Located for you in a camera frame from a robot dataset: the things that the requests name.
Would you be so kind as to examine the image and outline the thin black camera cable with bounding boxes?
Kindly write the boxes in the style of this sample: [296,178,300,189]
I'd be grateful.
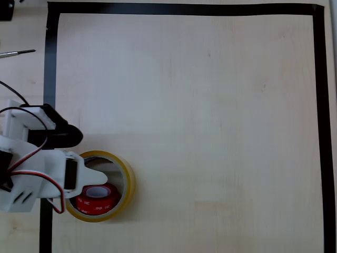
[0,80,30,106]

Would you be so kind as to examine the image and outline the small red tape roll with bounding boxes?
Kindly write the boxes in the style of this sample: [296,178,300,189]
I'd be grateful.
[75,183,121,216]

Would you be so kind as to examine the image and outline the large yellow tape roll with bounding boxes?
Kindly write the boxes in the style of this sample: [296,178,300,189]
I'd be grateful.
[65,150,137,223]

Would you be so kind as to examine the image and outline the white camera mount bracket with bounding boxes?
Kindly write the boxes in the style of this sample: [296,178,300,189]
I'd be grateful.
[0,99,57,141]

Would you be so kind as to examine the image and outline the black plastic block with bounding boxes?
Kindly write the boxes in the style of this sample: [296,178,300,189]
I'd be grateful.
[0,0,14,22]

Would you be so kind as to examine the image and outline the red white black servo cable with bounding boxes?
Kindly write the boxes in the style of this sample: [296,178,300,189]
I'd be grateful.
[6,106,66,215]

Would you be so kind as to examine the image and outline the thin metal screwdriver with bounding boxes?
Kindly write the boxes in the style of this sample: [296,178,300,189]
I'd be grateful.
[0,48,36,59]

